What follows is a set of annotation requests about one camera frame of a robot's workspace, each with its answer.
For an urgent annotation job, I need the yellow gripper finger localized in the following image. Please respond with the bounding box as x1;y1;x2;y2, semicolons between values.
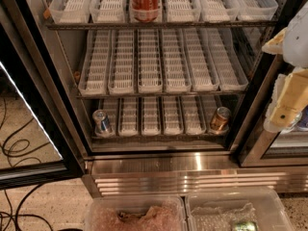
262;28;287;55
264;67;308;133

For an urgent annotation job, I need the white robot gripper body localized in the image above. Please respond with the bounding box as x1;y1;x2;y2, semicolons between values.
282;2;308;68

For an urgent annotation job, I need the right fridge glass door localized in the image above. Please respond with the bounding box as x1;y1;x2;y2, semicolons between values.
236;54;308;167

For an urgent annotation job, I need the orange soda can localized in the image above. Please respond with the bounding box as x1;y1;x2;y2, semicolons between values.
210;107;231;132

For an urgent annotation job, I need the green can in bin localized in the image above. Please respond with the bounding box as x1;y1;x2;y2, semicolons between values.
232;221;258;231

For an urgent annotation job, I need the red cola can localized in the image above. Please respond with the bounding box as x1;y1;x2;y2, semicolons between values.
131;0;159;22

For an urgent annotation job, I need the steel fridge base grille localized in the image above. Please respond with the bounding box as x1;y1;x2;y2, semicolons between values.
82;153;308;197

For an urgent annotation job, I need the blue silver can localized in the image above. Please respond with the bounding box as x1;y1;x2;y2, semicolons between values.
92;110;113;137

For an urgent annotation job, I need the open fridge glass door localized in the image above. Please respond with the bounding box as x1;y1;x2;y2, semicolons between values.
0;0;85;190

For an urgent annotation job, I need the right clear plastic bin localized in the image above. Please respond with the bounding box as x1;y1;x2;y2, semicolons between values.
185;187;295;231

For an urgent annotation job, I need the clear plastic bin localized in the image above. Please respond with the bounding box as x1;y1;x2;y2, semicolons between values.
84;195;188;231
185;187;295;231

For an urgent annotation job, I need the bubble wrap in right bin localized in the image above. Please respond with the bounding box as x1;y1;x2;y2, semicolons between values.
192;203;259;231

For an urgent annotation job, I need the left clear plastic bin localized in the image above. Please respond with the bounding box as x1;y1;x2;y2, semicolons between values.
84;195;188;231

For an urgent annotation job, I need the top wire shelf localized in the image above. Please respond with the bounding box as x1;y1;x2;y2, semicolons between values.
46;21;277;31

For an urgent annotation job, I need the wire shelf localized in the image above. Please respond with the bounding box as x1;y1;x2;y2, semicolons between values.
46;21;277;31
91;134;224;142
76;90;246;99

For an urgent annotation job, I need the bottom wire shelf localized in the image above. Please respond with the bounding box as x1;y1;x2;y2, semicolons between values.
91;134;224;142

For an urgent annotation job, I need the middle wire shelf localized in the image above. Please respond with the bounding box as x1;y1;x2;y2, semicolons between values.
76;90;246;99

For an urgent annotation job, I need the black floor cable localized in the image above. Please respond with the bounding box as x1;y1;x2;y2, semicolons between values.
0;96;54;231

